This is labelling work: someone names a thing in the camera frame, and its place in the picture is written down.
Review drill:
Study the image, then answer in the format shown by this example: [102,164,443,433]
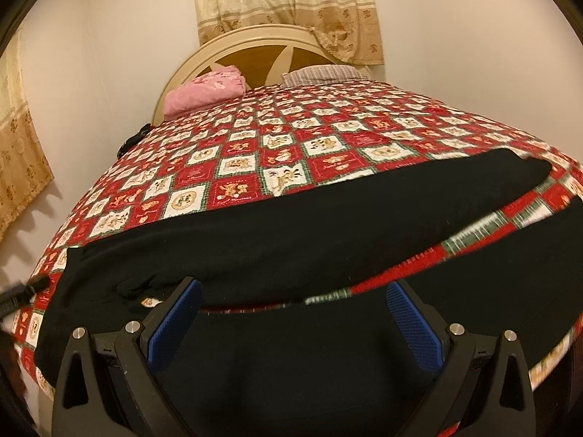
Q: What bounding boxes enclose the red patchwork bedspread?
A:
[12,79,583,437]

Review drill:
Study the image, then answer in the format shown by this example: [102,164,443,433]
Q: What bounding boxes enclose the beige curtain on left wall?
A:
[0,32,53,233]

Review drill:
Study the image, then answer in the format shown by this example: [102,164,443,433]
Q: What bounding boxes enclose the black pants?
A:
[36,149,582,436]

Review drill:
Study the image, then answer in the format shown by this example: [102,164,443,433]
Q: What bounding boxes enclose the cream wooden headboard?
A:
[151,24,373,126]

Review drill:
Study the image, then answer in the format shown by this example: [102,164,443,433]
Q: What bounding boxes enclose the pink folded blanket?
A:
[163,65,247,118]

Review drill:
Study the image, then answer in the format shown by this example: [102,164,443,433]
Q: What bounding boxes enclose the striped pillow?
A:
[281,64,369,88]

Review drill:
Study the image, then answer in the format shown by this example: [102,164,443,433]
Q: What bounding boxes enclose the beige curtain behind headboard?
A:
[195,0,384,66]

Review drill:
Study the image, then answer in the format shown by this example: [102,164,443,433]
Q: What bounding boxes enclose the black object beside bed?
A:
[117,123,152,160]

